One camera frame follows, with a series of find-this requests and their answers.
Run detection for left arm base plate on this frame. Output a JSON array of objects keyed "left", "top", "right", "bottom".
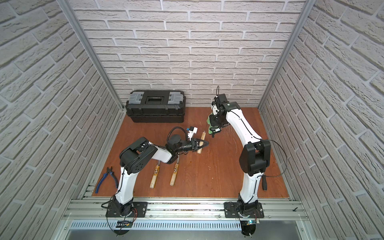
[{"left": 106, "top": 201, "right": 148, "bottom": 218}]

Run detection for blue handled pliers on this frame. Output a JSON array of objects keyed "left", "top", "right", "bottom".
[{"left": 95, "top": 166, "right": 120, "bottom": 194}]

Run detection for green rag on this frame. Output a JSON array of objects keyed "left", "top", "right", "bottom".
[{"left": 207, "top": 115, "right": 221, "bottom": 137}]

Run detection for aluminium front rail frame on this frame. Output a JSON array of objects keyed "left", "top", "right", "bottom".
[{"left": 52, "top": 197, "right": 315, "bottom": 240}]

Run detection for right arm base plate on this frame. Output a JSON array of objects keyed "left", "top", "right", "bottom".
[{"left": 224, "top": 201, "right": 265, "bottom": 219}]

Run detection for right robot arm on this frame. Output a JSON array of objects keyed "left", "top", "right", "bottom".
[{"left": 208, "top": 94, "right": 271, "bottom": 211}]

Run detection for black handled screwdriver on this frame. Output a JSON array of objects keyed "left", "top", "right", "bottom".
[{"left": 262, "top": 174, "right": 268, "bottom": 191}]

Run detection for black plastic toolbox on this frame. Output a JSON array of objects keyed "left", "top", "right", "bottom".
[{"left": 126, "top": 90, "right": 186, "bottom": 123}]

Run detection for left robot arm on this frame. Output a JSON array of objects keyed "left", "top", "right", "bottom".
[{"left": 114, "top": 135, "right": 209, "bottom": 207}]

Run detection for wooden handle sickle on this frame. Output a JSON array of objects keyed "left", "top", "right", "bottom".
[
  {"left": 197, "top": 131, "right": 206, "bottom": 154},
  {"left": 170, "top": 157, "right": 180, "bottom": 186},
  {"left": 150, "top": 161, "right": 161, "bottom": 189}
]

